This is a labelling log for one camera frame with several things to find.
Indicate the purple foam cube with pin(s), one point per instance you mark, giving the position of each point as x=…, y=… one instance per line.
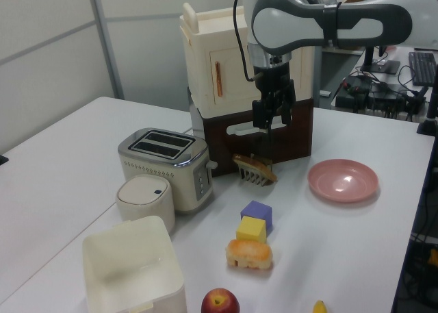
x=256, y=211

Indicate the black monitor stand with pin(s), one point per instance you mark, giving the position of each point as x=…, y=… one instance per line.
x=380, y=66

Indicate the open cream plastic container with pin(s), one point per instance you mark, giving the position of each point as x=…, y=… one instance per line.
x=137, y=278

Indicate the red apple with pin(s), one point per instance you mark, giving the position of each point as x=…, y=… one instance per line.
x=220, y=301

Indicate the yellow foam cube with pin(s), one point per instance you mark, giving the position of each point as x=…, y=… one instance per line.
x=250, y=231

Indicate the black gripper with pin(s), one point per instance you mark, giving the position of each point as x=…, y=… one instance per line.
x=272, y=78

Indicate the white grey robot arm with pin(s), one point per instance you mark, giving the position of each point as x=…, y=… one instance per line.
x=291, y=15

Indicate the cream chrome toaster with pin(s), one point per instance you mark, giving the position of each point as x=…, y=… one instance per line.
x=161, y=176

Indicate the pink plate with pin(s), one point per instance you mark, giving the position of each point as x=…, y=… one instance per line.
x=342, y=181

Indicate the black keyboard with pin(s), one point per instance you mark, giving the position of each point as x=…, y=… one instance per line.
x=422, y=68

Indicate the black clamp pole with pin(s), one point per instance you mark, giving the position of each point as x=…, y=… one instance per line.
x=431, y=114

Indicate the brown bread slice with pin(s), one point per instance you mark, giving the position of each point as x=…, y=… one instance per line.
x=256, y=167

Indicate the dark brown wooden box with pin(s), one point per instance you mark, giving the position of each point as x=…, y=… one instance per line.
x=294, y=135

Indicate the yellow banana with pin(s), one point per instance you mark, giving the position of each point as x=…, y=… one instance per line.
x=320, y=308

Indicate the toasted bread roll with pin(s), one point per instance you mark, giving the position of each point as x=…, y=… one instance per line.
x=250, y=253

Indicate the brass toast rack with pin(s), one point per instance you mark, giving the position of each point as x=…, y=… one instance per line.
x=250, y=178

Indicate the small cream lidded bin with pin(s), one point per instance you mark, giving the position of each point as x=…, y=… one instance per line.
x=143, y=203

